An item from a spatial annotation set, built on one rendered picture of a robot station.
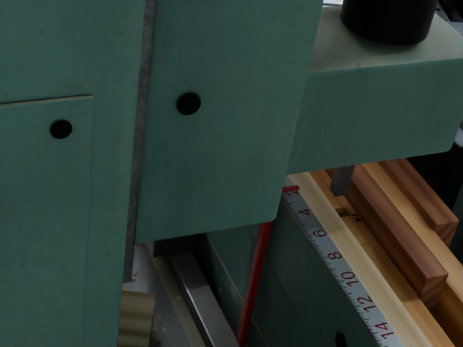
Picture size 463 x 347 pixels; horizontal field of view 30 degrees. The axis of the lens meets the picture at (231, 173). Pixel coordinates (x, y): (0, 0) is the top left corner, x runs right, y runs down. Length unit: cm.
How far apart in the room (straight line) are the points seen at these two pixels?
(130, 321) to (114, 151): 29
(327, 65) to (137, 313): 25
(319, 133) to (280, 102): 8
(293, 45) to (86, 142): 11
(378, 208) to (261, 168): 15
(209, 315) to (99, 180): 33
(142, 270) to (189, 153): 31
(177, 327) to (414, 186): 21
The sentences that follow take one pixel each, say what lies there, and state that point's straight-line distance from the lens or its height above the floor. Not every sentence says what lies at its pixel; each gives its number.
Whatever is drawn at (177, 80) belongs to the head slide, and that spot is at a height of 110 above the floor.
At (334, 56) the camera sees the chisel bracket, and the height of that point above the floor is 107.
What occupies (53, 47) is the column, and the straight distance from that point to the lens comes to 30.
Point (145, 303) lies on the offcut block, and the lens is 63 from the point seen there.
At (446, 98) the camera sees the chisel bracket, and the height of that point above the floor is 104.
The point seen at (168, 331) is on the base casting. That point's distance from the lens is 66.
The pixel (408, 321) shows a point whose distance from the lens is 50.
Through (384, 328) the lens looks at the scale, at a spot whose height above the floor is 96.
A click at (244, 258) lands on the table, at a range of 62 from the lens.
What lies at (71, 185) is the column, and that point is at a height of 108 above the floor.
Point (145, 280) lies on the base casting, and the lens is 70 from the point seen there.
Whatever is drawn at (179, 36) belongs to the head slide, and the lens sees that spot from 37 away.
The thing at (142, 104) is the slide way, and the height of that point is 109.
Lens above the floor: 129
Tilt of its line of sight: 37 degrees down
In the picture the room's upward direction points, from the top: 10 degrees clockwise
